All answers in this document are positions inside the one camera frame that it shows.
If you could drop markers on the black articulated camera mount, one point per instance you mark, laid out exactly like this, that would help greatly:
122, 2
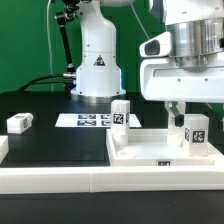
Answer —
62, 18

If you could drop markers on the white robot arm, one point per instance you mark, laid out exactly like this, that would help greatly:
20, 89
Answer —
183, 64

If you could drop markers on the white U-shaped fence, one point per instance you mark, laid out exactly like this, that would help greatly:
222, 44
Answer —
110, 179

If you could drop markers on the white sheet with tags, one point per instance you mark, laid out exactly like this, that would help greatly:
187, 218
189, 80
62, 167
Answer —
83, 120

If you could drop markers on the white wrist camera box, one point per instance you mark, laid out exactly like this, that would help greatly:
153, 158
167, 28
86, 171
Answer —
159, 46

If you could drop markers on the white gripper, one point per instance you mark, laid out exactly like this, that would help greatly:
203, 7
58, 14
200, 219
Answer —
162, 80

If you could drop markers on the white square table top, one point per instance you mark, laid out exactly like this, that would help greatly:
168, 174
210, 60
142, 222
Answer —
148, 147

